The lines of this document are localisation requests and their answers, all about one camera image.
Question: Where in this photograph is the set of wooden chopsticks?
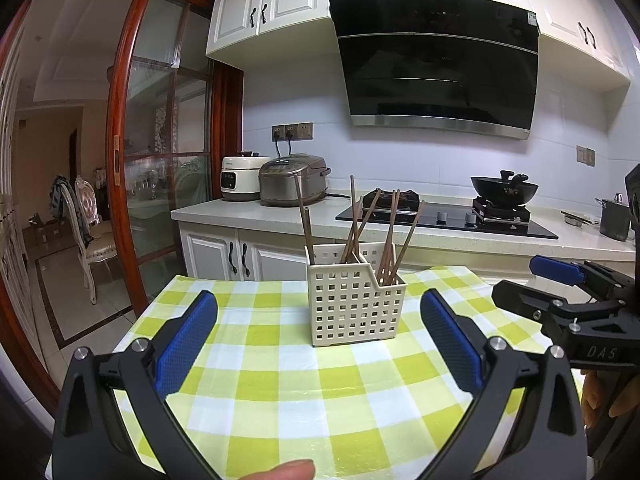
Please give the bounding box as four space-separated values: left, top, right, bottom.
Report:
294 175 427 286

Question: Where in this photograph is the white perforated utensil basket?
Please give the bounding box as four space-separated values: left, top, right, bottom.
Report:
306 242 407 348

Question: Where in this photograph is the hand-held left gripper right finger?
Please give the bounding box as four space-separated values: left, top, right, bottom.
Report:
420 288 588 480

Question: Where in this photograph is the wooden glass sliding door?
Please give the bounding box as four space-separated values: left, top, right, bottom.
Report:
106 0 246 311

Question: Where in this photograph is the red wooden door frame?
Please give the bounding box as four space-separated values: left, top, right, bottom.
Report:
0 0 221 416

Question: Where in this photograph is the white rice cooker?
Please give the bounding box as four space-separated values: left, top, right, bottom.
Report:
221 150 271 202

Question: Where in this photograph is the small metal dish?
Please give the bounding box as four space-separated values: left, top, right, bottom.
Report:
561 210 601 227

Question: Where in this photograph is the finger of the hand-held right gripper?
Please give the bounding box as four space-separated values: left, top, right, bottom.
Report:
491 280 624 346
530 255 637 304

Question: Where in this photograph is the silver rice cooker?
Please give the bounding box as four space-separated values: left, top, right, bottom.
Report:
258 154 332 207

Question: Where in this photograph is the black glass gas hob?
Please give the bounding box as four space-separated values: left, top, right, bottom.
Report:
335 202 559 240

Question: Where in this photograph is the person's right hand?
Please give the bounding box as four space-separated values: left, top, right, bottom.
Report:
580 369 613 431

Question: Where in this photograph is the white ornate dining chair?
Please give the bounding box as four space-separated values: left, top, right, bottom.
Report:
74 176 131 306

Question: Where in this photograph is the dark jacket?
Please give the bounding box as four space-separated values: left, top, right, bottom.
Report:
48 175 93 246

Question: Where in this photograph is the wall power socket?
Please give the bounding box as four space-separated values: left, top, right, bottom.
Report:
272 122 314 142

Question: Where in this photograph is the person's left hand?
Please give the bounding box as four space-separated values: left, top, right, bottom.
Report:
212 460 317 480

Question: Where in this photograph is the black wok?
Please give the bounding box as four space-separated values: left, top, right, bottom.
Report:
470 171 540 206

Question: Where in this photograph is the wooden side table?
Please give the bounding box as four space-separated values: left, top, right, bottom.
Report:
27 212 76 261

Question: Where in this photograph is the black burner grate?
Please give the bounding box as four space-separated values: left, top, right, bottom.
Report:
360 189 421 211
472 197 532 223

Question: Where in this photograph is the black range hood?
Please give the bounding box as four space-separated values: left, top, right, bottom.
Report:
328 0 541 141

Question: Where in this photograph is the steel pot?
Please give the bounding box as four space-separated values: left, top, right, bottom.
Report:
595 192 633 242

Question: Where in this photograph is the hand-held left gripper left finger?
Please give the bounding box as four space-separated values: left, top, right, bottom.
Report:
52 290 219 480

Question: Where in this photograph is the white hallway cabinet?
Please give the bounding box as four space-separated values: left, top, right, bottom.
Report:
0 25 41 361

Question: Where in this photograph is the green checked tablecloth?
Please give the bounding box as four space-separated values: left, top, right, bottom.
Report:
47 265 586 480

